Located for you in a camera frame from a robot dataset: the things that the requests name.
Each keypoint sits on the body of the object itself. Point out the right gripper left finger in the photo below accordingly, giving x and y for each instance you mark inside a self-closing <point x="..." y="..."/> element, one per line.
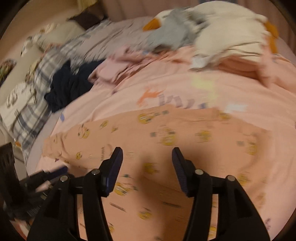
<point x="57" y="219"/>

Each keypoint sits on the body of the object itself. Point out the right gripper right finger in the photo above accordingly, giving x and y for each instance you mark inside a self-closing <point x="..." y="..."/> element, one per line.
<point x="238" y="218"/>

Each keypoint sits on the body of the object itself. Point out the peach cartoon print baby garment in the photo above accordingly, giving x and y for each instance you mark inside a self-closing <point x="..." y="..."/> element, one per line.
<point x="150" y="197"/>

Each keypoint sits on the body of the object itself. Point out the white clothes pile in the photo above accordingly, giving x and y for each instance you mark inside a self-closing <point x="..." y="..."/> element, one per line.
<point x="22" y="95"/>

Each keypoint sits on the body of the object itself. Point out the raccoon print pillow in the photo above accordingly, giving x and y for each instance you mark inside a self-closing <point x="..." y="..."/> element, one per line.
<point x="29" y="78"/>

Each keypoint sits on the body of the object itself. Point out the dark navy garment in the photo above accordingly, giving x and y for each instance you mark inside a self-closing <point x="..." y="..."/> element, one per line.
<point x="67" y="86"/>

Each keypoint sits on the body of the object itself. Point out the pink printed bed blanket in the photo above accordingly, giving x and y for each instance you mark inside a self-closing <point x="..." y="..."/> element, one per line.
<point x="226" y="124"/>

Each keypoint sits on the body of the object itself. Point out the plaid grey pillow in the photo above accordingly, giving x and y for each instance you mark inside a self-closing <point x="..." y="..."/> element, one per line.
<point x="32" y="118"/>

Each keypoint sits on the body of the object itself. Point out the pink crumpled garment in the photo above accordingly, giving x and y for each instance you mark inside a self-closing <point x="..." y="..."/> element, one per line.
<point x="120" y="65"/>

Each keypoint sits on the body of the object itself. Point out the white goose plush toy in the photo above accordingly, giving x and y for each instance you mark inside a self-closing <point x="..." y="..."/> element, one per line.
<point x="219" y="11"/>

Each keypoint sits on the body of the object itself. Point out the grey small garment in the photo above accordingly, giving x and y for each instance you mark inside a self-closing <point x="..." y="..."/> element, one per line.
<point x="179" y="28"/>

